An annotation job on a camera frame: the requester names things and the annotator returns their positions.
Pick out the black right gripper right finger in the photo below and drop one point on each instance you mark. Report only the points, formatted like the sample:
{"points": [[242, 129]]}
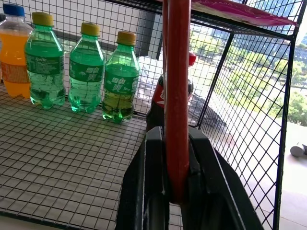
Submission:
{"points": [[216, 191]]}

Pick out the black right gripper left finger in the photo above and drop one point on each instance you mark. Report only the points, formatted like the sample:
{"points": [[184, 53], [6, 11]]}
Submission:
{"points": [[141, 182]]}

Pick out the red bottle opener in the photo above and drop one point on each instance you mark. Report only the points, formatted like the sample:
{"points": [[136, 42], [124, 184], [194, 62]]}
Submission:
{"points": [[177, 95]]}

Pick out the cola bottle red cap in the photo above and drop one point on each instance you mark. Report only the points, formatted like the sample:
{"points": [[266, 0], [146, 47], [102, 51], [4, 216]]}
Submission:
{"points": [[157, 100]]}

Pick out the green Sprite bottle yellowish liquid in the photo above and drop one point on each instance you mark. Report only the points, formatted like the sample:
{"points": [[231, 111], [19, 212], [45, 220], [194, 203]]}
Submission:
{"points": [[121, 79]]}

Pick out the green Sprite bottle Chinese label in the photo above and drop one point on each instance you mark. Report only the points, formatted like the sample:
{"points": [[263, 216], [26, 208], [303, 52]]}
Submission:
{"points": [[86, 72]]}

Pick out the green Sprite bottle English label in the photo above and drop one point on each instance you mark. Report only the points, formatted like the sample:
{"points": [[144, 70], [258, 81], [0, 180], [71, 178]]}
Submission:
{"points": [[44, 67]]}

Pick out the orange soda bottle blue cap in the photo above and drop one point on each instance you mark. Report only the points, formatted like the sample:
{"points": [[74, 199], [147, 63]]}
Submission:
{"points": [[13, 60]]}

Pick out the grey cylindrical object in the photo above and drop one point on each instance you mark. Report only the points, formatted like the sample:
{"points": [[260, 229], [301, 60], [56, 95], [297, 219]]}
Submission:
{"points": [[297, 150]]}

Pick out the pink snack bag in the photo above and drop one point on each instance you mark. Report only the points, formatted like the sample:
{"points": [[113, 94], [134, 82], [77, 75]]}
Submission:
{"points": [[239, 12]]}

